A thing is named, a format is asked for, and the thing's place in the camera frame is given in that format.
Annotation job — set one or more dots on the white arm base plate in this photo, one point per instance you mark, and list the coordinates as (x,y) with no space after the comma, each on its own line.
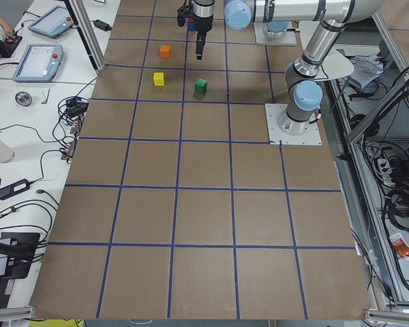
(283,131)
(275,33)

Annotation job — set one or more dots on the black power adapter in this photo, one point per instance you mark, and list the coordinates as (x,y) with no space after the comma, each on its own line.
(104,26)

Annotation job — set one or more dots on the aluminium frame post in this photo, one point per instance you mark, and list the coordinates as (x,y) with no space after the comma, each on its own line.
(78,13)

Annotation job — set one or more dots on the red snack packet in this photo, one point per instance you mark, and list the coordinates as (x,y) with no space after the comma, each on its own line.
(400,246)

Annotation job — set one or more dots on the green wooden block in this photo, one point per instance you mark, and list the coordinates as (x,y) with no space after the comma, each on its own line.
(200,86)

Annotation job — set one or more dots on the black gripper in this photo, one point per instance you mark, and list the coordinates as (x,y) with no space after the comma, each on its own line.
(203,24)

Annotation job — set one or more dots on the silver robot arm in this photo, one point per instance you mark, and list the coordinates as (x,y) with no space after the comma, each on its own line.
(305,95)

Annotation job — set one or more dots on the metal allen key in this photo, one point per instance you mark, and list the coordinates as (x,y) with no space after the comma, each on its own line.
(45,97)

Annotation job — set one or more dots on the yellow wooden block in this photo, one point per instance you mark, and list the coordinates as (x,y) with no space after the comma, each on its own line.
(159,79)

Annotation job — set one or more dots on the teach pendant tablet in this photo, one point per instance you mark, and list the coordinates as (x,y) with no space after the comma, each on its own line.
(39,63)
(53,23)

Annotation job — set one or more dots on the black power brick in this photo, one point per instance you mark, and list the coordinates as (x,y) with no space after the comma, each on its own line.
(14,189)

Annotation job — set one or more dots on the orange wooden block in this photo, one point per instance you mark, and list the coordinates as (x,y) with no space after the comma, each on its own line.
(165,51)

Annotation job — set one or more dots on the near teach pendant tablet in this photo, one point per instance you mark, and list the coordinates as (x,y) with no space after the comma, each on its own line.
(39,63)

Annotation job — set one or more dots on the far teach pendant tablet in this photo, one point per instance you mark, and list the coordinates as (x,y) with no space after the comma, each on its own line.
(53,23)

